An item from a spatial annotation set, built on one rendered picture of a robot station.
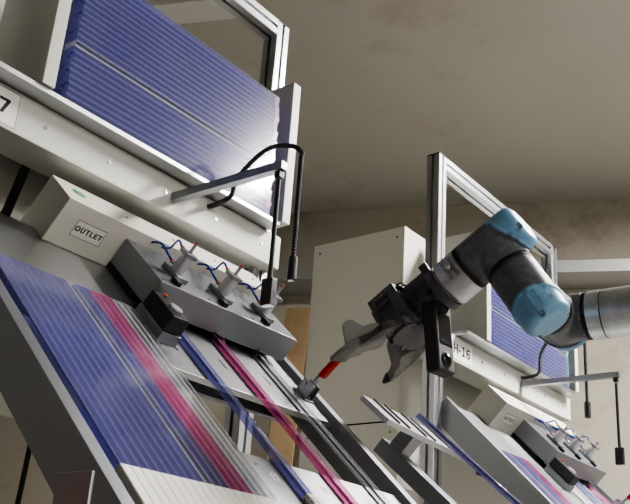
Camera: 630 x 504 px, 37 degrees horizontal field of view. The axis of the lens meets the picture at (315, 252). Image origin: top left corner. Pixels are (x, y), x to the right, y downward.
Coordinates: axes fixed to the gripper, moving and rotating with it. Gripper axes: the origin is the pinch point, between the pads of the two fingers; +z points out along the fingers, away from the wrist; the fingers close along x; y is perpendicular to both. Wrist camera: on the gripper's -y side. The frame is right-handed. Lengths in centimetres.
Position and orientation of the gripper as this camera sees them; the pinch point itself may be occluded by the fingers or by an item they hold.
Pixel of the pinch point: (358, 376)
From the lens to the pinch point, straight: 153.1
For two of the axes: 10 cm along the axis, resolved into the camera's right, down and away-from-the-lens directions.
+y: -3.8, -6.9, 6.2
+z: -7.1, 6.5, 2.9
